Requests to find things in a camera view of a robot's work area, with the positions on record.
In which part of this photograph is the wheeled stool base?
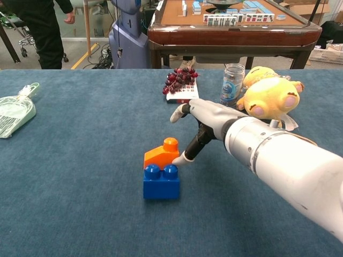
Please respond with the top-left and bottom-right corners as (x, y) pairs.
(18, 26), (38, 58)

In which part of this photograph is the white plastic basket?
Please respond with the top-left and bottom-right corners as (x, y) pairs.
(308, 48), (343, 65)

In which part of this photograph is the orange toy block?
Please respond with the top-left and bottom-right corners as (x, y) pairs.
(144, 137), (180, 171)

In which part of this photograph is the blue toy block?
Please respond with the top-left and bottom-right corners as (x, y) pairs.
(143, 164), (181, 200)

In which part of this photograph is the yellow plush toy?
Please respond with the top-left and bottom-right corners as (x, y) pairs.
(236, 66), (305, 132)

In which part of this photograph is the person in black clothes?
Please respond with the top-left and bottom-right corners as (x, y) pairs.
(8, 0), (76, 70)

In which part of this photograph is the mahjong tile row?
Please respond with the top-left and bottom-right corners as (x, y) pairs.
(203, 13), (275, 27)

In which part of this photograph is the light blue robot base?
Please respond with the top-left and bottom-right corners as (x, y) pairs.
(108, 0), (151, 70)

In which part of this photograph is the red grape bunch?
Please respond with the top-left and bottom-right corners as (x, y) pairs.
(162, 67), (199, 95)

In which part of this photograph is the black floor cable bundle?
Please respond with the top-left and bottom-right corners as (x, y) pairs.
(83, 44), (116, 70)

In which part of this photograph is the wooden post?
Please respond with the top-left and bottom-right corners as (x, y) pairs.
(83, 0), (93, 58)

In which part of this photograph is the white red card box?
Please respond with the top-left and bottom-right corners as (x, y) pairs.
(166, 79), (200, 104)

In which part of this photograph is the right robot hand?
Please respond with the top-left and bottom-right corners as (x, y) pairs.
(170, 99), (247, 167)

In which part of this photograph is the brown mahjong table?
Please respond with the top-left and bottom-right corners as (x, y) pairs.
(147, 0), (323, 70)

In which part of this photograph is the blue felt table cover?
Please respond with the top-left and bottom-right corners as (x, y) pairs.
(0, 69), (343, 257)

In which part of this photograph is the clear glass jar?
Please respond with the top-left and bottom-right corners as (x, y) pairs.
(219, 63), (246, 108)

